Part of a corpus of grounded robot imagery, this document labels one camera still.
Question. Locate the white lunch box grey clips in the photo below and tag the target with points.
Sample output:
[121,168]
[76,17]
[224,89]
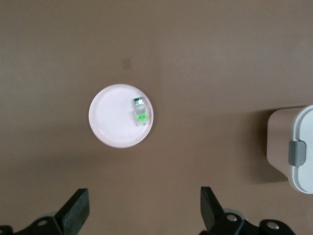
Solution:
[281,147]

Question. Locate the pale pink plate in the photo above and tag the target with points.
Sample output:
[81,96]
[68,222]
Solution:
[112,117]

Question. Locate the green push-button switch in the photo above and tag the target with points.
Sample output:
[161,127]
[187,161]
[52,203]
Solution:
[141,115]

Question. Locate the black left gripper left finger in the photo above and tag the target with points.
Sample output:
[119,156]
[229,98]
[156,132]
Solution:
[71,215]

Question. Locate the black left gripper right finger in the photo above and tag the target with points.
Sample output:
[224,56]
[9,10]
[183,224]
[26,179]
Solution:
[215,218]

